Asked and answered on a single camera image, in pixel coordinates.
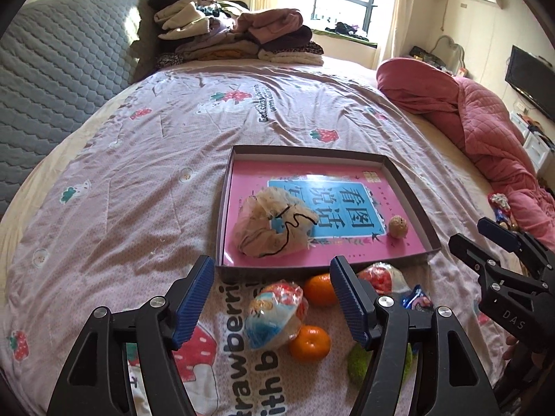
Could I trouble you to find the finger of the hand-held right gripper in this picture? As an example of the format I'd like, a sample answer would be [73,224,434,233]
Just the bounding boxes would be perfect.
[449,233,548,299]
[477,217,555,284]

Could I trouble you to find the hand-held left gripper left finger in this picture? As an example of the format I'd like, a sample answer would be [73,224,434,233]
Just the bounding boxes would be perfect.
[47,255,216,416]

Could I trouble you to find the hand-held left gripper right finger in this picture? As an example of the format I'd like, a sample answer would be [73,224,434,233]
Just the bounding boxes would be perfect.
[330,255,497,416]

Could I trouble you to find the plastic-wrapped red white ball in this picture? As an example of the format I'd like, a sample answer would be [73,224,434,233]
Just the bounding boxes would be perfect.
[356,262,412,297]

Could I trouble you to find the green fuzzy ring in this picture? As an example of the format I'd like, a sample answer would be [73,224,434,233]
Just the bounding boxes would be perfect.
[347,342,413,386]

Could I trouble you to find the blue snack packet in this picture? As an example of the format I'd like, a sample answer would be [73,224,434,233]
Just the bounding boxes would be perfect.
[400,285,434,312]

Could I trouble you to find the plastic-wrapped orange blue ball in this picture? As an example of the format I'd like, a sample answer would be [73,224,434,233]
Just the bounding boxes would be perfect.
[244,281,309,351]

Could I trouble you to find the shallow grey cardboard box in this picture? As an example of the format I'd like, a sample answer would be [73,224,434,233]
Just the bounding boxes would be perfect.
[216,145,442,280]

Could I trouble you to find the person's right hand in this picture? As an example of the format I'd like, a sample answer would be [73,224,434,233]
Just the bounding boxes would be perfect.
[502,333,548,371]

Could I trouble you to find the red snack packet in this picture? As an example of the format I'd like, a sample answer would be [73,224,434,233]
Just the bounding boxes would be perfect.
[488,193,519,230]

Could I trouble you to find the orange mandarin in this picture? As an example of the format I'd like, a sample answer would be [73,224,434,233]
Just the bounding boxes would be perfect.
[288,325,331,362]
[302,273,341,307]

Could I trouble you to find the small beige walnut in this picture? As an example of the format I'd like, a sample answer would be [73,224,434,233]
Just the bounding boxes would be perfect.
[388,216,410,239]

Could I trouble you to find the white drawer cabinet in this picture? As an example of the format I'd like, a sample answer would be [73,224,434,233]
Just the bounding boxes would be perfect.
[509,113,555,174]

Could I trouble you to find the pink quilted blanket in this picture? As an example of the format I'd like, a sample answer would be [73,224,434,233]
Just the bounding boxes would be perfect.
[376,57,555,252]

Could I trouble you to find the pink children's book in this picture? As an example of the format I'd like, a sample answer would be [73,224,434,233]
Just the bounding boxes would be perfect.
[223,162,428,267]

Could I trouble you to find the strawberry print bedsheet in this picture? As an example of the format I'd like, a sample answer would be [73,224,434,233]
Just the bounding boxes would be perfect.
[9,58,521,416]

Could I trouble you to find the black flat television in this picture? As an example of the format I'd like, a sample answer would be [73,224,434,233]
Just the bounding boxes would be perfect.
[505,44,555,122]

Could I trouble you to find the black bag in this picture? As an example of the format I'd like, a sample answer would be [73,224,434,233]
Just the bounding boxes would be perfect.
[410,45,443,63]

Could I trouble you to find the green windowsill mat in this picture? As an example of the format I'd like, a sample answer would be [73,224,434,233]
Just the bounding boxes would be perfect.
[312,28,378,48]

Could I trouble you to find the dark clothes on windowsill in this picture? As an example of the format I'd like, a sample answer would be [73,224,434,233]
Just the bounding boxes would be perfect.
[325,21,369,40]

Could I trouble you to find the grey quilted mattress pad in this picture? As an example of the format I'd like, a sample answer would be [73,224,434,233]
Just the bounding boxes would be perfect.
[0,0,150,213]

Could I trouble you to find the pile of folded clothes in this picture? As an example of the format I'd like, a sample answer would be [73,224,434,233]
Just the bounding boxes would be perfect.
[147,0,326,68]

